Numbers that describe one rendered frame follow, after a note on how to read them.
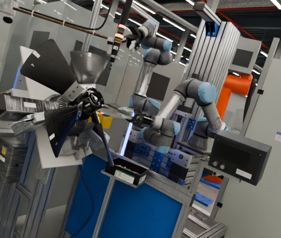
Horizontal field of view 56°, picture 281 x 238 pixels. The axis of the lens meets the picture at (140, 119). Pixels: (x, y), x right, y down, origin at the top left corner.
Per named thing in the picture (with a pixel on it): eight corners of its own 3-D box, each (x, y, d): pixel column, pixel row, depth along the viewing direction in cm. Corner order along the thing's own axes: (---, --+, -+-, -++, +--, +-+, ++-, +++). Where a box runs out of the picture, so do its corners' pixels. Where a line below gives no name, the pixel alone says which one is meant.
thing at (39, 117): (34, 124, 116) (30, 115, 116) (44, 121, 121) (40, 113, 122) (37, 122, 115) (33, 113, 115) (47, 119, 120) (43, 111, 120)
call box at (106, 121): (84, 123, 194) (88, 109, 193) (94, 123, 203) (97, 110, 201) (99, 130, 185) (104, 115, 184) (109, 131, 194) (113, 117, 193)
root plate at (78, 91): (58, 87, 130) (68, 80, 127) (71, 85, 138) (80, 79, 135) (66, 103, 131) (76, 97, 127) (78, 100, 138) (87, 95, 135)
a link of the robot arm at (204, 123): (199, 132, 206) (204, 116, 204) (213, 138, 196) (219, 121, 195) (190, 131, 198) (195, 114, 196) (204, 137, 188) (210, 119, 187)
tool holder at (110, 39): (102, 54, 139) (107, 35, 138) (104, 55, 146) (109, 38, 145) (118, 59, 139) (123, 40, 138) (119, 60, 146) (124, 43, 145)
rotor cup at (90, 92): (64, 97, 134) (81, 85, 128) (82, 93, 147) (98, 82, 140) (76, 123, 134) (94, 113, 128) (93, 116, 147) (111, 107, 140)
